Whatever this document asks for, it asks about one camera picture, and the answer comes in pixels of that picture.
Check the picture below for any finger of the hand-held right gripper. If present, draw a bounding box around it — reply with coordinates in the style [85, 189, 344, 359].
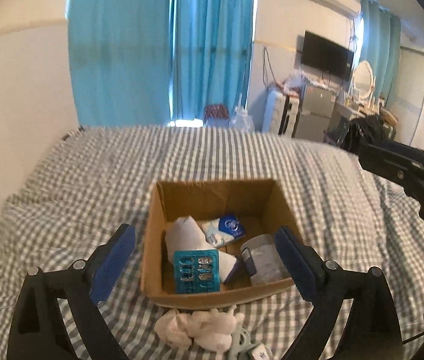
[357, 143, 424, 196]
[388, 142, 424, 176]

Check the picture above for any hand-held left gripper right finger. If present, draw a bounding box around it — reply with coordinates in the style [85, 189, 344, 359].
[274, 226, 404, 360]

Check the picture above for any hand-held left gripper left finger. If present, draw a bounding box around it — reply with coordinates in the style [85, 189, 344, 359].
[7, 223, 137, 360]

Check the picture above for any brown cardboard box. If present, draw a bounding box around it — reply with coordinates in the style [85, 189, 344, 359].
[139, 178, 303, 310]

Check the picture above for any grey round can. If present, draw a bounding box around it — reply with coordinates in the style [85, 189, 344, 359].
[239, 233, 292, 286]

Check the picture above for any black bag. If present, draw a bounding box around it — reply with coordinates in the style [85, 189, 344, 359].
[341, 115, 397, 154]

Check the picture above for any wooden dressing table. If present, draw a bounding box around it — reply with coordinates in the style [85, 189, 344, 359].
[331, 98, 399, 133]

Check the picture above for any blue white tissue pack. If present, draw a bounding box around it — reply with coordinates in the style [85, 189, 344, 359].
[201, 212, 246, 249]

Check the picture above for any grey small fridge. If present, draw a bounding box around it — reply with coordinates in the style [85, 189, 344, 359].
[293, 84, 337, 142]

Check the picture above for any grey checked bed sheet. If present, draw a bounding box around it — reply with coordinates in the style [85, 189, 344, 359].
[0, 124, 424, 360]

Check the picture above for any teal blister pill pack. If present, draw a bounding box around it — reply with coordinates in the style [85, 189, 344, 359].
[173, 248, 221, 294]

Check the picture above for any round white vanity mirror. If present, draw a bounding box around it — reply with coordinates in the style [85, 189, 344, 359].
[351, 59, 376, 100]

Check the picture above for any small white tag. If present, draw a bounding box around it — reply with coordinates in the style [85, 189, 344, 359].
[251, 343, 273, 360]

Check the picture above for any white crumpled cloth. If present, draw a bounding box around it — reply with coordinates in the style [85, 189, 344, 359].
[154, 305, 246, 354]

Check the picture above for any blue curtain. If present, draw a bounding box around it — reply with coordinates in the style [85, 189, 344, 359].
[359, 0, 402, 103]
[170, 0, 256, 121]

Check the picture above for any white plastic bag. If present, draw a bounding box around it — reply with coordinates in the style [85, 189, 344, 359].
[282, 70, 310, 95]

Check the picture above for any white folded mattress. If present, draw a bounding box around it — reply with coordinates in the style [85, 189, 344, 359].
[263, 85, 303, 136]

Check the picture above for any clear plastic bag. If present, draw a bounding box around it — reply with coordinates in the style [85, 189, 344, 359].
[230, 105, 256, 132]

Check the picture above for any red patterned stool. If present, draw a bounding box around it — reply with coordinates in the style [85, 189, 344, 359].
[203, 104, 231, 128]

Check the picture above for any light blue plastic ring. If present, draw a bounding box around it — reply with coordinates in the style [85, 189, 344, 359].
[228, 325, 258, 360]

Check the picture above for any black wall television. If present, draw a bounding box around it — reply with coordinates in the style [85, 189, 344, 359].
[301, 30, 355, 82]

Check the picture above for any black cable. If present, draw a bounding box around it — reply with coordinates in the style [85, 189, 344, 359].
[401, 325, 424, 346]

